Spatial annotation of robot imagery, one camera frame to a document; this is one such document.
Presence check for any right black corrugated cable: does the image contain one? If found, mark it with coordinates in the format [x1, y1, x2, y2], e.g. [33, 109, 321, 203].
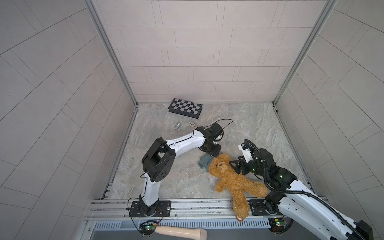
[243, 139, 367, 240]

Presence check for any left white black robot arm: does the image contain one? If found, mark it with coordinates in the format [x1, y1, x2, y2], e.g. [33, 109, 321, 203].
[139, 123, 224, 217]

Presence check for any right green circuit board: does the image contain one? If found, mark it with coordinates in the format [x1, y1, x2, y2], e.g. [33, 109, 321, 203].
[268, 218, 286, 233]

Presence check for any beige wooden handle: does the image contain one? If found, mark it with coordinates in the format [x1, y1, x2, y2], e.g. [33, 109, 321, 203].
[155, 226, 208, 240]

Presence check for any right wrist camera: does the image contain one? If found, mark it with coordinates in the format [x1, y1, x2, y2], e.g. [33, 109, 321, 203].
[238, 143, 253, 163]

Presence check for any grey-green teddy sweater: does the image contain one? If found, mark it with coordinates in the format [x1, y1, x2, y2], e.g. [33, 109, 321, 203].
[198, 154, 215, 173]

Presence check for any aluminium mounting rail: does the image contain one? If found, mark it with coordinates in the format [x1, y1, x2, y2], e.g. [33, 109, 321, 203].
[83, 196, 334, 222]

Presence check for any left green circuit board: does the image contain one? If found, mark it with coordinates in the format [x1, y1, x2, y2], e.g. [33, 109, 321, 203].
[139, 221, 158, 236]

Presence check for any folded black white chessboard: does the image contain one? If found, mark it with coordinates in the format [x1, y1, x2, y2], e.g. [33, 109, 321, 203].
[168, 98, 203, 119]

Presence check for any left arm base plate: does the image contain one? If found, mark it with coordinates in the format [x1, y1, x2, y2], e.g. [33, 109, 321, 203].
[127, 201, 171, 218]

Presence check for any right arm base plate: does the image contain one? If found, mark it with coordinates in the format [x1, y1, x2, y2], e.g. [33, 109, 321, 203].
[248, 199, 280, 216]

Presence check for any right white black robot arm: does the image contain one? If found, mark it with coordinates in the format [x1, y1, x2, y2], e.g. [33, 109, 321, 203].
[230, 144, 374, 240]

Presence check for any tan teddy bear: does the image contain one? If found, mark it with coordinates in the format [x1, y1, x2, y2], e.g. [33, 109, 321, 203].
[209, 154, 269, 219]

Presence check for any green circuit board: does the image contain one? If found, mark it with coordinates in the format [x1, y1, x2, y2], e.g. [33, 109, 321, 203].
[268, 218, 286, 233]
[139, 221, 158, 236]

